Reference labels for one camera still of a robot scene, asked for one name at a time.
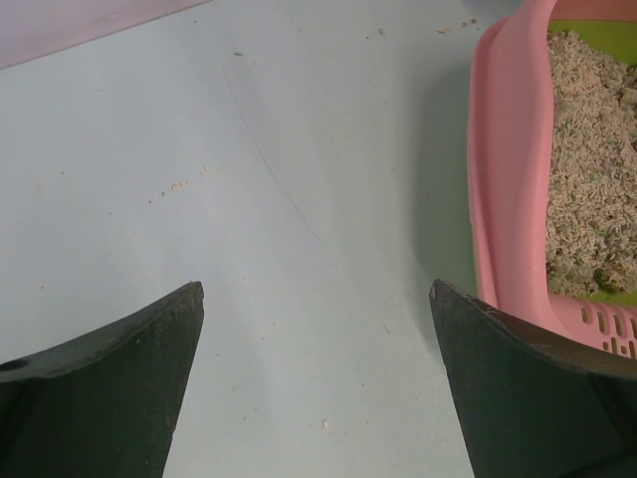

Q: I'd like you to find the pink and green litter box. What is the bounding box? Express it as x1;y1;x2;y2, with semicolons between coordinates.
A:
468;1;636;359

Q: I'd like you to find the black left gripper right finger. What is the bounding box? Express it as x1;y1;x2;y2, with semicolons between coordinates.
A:
429;280;636;477

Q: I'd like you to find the beige cat litter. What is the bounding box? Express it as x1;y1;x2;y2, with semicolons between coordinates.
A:
545;30;636;298

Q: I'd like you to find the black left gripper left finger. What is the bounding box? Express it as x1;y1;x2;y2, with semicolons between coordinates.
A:
1;282;204;477

